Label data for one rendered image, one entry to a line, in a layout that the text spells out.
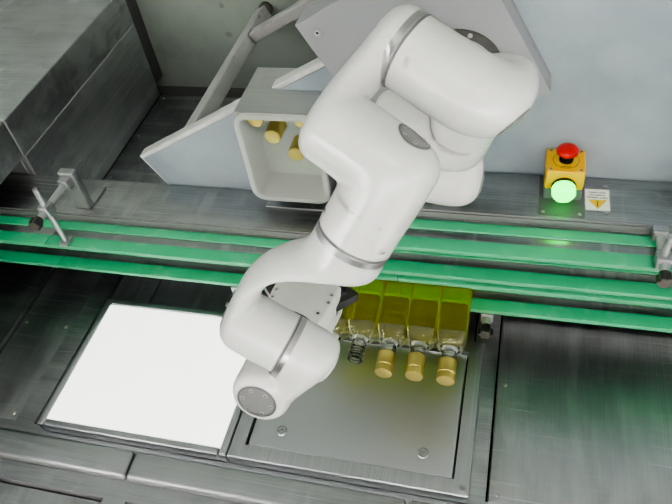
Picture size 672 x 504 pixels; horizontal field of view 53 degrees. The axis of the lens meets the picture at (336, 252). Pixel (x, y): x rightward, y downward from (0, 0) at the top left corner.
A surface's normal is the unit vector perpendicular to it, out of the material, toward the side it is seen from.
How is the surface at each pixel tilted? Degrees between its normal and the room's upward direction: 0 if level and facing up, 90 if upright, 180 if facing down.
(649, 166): 0
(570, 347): 89
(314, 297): 107
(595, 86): 0
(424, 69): 34
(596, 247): 90
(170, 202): 90
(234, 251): 90
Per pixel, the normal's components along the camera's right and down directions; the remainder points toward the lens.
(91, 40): 0.97, 0.09
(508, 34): -0.18, 0.73
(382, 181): -0.28, 0.31
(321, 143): -0.47, 0.39
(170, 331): -0.12, -0.68
